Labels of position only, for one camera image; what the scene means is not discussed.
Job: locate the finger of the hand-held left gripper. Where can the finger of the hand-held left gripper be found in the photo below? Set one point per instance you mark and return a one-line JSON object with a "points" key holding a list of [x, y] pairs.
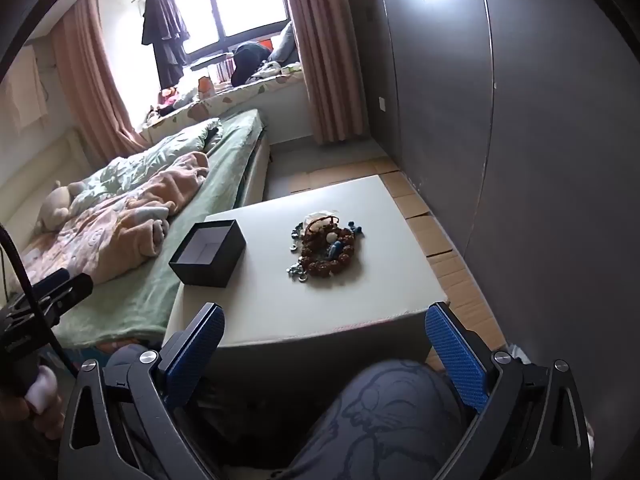
{"points": [[65, 292]]}

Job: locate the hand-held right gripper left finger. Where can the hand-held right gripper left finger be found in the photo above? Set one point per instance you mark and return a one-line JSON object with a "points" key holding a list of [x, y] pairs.
{"points": [[196, 347]]}

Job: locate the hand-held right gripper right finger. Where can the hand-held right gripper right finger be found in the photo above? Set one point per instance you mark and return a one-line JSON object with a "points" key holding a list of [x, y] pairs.
{"points": [[455, 355]]}

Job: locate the black jewelry box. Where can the black jewelry box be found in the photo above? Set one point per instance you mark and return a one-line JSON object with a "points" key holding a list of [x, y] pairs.
{"points": [[207, 255]]}

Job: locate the pile of mixed bead jewelry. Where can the pile of mixed bead jewelry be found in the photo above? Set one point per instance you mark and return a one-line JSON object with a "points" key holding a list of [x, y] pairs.
{"points": [[325, 252]]}

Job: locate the person's left hand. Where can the person's left hand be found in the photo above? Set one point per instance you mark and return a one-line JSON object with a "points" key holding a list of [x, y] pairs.
{"points": [[41, 389]]}

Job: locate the beige stuffed toy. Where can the beige stuffed toy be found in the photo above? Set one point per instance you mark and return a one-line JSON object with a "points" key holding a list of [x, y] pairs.
{"points": [[55, 207]]}

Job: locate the pink fleece blanket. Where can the pink fleece blanket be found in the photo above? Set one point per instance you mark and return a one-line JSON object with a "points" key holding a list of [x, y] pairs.
{"points": [[120, 225]]}

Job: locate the person's patterned grey trouser leg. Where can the person's patterned grey trouser leg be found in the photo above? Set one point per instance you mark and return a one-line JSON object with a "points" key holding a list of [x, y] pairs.
{"points": [[380, 410]]}

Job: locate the white square table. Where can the white square table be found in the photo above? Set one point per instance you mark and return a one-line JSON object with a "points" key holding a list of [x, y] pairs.
{"points": [[280, 305]]}

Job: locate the pale green duvet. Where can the pale green duvet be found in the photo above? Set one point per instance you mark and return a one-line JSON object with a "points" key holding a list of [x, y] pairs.
{"points": [[150, 160]]}

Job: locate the green bed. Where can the green bed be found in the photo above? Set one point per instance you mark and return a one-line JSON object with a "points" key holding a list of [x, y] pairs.
{"points": [[210, 180]]}

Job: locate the beige hanging cloth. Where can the beige hanging cloth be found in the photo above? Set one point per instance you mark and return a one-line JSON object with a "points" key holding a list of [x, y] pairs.
{"points": [[22, 90]]}

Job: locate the pink curtain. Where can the pink curtain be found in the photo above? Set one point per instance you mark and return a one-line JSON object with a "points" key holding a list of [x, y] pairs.
{"points": [[95, 75], [325, 50]]}

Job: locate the colourful soft toys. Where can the colourful soft toys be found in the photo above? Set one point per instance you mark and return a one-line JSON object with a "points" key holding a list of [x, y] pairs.
{"points": [[172, 99]]}

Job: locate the floral window seat cushion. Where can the floral window seat cushion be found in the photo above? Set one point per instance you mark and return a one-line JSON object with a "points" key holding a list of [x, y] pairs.
{"points": [[220, 105]]}

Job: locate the hanging dark clothes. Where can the hanging dark clothes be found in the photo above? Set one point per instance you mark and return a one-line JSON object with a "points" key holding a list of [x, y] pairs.
{"points": [[165, 35]]}

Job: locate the dark bag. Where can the dark bag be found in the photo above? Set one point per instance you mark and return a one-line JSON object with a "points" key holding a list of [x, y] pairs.
{"points": [[250, 62]]}

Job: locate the grey pillow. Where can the grey pillow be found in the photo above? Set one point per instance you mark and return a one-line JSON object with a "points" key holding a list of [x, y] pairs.
{"points": [[284, 45]]}

